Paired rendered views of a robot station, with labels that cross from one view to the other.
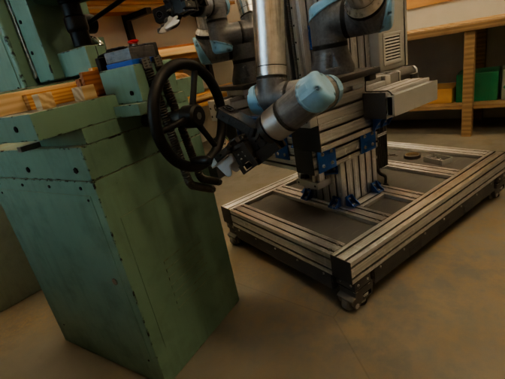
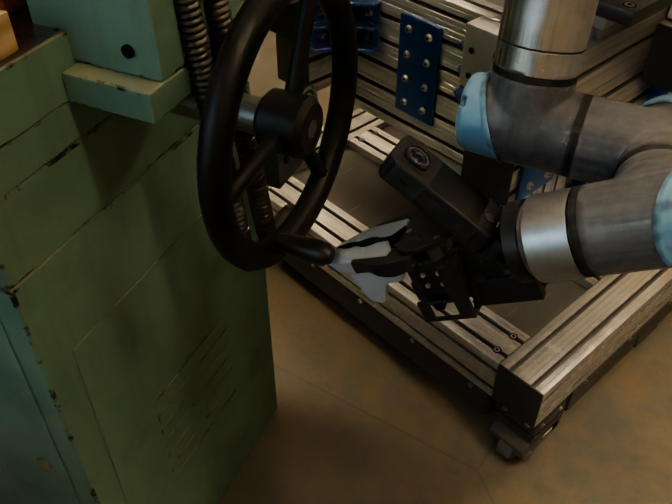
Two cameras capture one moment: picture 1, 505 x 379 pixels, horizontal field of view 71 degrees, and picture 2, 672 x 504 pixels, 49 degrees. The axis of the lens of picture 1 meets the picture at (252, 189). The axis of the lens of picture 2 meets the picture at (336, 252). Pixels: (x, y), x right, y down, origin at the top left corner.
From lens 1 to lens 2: 0.45 m
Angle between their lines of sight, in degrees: 22
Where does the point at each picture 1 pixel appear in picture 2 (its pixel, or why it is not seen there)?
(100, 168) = (28, 252)
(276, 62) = (570, 47)
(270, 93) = (534, 129)
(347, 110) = (618, 68)
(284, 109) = (605, 244)
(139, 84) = (157, 36)
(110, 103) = (53, 64)
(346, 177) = not seen: hidden behind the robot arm
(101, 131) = (30, 154)
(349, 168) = not seen: hidden behind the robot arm
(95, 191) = (17, 311)
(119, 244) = (69, 409)
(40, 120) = not seen: outside the picture
